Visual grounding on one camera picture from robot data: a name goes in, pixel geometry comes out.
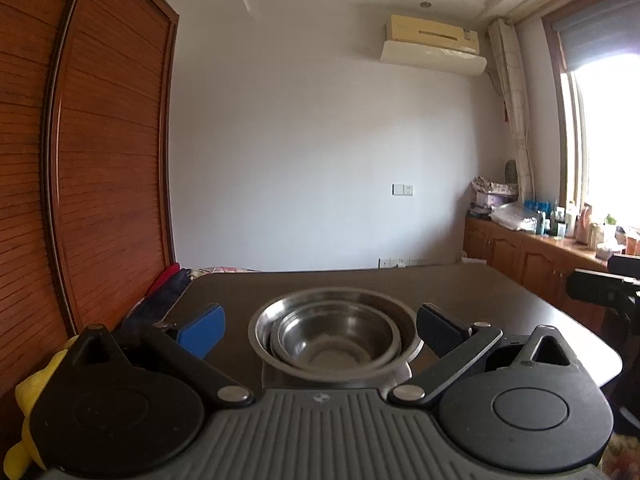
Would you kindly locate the beige patterned curtain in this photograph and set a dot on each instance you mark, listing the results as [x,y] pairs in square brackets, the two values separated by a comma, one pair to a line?
[515,110]

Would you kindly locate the brown wooden wardrobe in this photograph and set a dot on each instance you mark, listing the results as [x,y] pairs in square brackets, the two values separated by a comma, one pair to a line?
[90,160]

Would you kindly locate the wooden framed window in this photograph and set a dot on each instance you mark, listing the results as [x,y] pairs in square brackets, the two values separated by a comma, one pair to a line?
[605,150]

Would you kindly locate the grey roller blind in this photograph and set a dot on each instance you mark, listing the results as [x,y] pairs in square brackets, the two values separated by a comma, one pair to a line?
[595,30]

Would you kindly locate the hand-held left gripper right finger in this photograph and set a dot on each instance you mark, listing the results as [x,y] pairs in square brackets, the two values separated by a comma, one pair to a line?
[440,331]

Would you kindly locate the yellow plush toy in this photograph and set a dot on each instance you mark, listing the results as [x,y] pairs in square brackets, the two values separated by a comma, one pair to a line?
[30,400]

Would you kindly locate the dark blue cloth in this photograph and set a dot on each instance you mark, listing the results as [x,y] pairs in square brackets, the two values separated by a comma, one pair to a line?
[160,305]

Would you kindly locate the white wall switch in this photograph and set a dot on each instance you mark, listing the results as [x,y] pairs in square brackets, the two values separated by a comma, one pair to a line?
[402,189]

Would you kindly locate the white wall outlets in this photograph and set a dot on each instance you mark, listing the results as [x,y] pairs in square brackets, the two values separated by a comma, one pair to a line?
[400,262]

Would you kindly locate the yellowed wall air conditioner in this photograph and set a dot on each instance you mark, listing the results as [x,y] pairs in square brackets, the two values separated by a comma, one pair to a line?
[430,40]

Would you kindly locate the floral blanket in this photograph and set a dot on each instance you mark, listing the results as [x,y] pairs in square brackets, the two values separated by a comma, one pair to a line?
[225,271]

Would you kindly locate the green lid bottle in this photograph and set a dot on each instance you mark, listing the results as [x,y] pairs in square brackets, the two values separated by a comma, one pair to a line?
[610,227]

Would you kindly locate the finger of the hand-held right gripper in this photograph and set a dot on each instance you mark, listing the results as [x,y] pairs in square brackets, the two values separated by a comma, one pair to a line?
[625,263]
[595,285]

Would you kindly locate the white bottle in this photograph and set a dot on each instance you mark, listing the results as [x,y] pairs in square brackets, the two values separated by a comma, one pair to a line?
[570,220]

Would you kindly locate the white tissue box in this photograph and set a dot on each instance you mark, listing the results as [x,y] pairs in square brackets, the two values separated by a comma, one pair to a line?
[607,251]

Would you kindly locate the dark oval object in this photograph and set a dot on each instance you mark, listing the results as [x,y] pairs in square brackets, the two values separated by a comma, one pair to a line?
[511,170]

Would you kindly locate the purple box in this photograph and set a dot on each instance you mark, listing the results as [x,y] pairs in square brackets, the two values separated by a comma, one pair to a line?
[495,200]

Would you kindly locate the folded patterned cloth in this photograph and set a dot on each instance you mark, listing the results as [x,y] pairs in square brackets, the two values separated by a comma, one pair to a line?
[495,185]

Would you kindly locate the clear plastic bags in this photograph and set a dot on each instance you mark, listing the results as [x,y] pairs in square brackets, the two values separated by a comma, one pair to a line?
[515,217]

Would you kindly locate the red cloth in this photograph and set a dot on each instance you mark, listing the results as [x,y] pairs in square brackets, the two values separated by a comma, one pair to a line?
[162,277]

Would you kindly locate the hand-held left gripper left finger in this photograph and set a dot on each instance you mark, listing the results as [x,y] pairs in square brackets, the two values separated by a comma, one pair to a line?
[202,330]

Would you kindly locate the low wooden cabinet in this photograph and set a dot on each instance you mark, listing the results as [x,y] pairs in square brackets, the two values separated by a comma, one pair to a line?
[525,265]

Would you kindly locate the large steel bowl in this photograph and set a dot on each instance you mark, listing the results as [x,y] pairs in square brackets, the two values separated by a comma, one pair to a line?
[260,330]

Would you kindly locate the beige thermos cup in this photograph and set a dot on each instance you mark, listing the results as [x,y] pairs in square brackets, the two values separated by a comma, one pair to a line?
[595,235]

